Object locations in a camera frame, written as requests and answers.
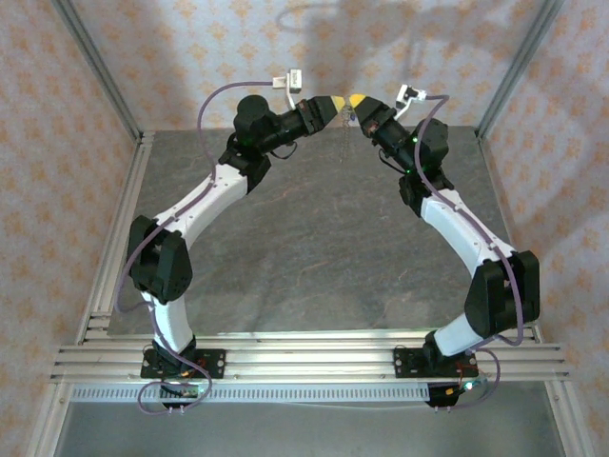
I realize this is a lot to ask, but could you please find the small circuit board green LED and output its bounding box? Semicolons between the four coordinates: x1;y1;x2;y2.
440;378;491;399
159;379;213;400

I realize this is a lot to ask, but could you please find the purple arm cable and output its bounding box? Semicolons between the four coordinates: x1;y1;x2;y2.
412;93;528;413
115;80;275;416

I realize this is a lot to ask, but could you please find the thin black gripper wire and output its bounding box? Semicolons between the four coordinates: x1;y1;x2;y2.
271;141;300;162
378;150;405;175

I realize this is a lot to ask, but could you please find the aluminium frame post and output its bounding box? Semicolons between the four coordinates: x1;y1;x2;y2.
50;0;144;139
474;0;568;140

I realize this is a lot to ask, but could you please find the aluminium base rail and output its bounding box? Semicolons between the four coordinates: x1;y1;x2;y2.
49;327;572;385

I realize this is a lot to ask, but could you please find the white slotted cable duct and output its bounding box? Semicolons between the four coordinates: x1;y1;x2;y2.
70;384;432;405

